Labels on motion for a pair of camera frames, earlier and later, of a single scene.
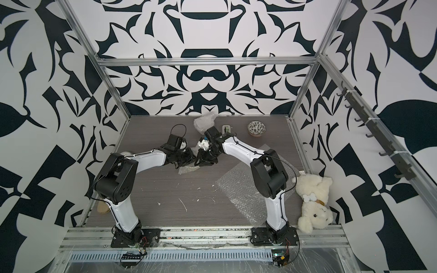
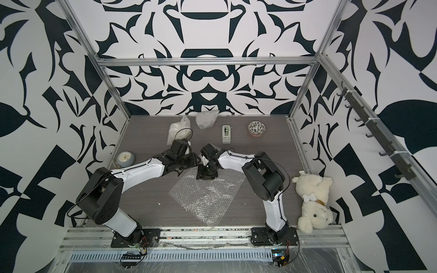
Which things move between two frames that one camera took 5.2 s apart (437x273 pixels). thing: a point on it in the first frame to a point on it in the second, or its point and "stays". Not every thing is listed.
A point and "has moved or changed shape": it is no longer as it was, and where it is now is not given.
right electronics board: [280, 257] stays
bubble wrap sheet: [239, 185] to [209, 198]
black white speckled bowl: [256, 128] stays
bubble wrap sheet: [190, 167] has moved or changed shape
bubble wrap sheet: [204, 122] has moved or changed shape
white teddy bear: [315, 190] stays
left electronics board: [130, 260] stays
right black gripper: [202, 158] to [201, 174]
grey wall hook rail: [402, 158] stays
